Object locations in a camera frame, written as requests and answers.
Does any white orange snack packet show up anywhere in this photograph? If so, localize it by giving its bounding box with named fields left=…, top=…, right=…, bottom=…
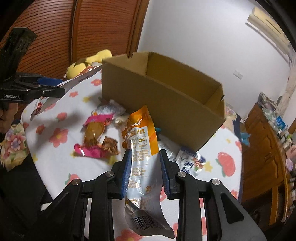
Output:
left=30, top=64, right=103, bottom=121

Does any pink chicken snack packet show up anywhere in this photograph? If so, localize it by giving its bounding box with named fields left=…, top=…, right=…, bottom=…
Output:
left=74, top=114, right=113, bottom=159

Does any white blue snack pouch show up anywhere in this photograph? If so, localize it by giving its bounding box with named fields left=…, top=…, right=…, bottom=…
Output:
left=175, top=147, right=206, bottom=178

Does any orange silver snack pouch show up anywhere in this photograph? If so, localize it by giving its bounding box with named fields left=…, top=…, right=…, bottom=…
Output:
left=122, top=105, right=175, bottom=238

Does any teal candy wrapper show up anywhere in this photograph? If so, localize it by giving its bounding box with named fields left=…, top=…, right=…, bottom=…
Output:
left=155, top=128, right=162, bottom=134

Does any silver red snack pouch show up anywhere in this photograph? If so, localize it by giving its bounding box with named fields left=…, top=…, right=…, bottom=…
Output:
left=91, top=99, right=125, bottom=119

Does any copper foil snack packet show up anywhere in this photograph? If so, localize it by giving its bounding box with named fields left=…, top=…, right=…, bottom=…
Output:
left=102, top=136, right=120, bottom=156

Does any person's left hand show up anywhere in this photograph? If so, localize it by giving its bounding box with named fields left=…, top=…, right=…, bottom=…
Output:
left=0, top=103, right=18, bottom=134

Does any yellow plush toy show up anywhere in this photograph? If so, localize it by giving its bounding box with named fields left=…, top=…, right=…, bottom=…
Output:
left=64, top=49, right=112, bottom=79

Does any wooden sideboard cabinet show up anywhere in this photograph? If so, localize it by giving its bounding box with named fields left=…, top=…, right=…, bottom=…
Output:
left=242, top=104, right=292, bottom=225

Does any red-brown louvered wardrobe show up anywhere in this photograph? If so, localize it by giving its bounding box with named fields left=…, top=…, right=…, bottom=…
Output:
left=1, top=1, right=149, bottom=78

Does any white fruit-print cloth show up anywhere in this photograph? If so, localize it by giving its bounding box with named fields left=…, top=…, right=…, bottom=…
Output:
left=21, top=69, right=243, bottom=241

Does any brown cardboard box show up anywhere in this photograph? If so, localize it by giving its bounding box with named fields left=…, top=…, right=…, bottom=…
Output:
left=101, top=52, right=225, bottom=151

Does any beige curtain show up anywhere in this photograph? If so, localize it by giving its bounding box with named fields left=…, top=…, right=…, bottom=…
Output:
left=276, top=76, right=295, bottom=117

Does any white wall switch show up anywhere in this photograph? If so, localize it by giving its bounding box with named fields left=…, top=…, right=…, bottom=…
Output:
left=233, top=70, right=243, bottom=79

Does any wall air conditioner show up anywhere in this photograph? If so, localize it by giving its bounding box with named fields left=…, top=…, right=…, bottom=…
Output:
left=247, top=6, right=290, bottom=55

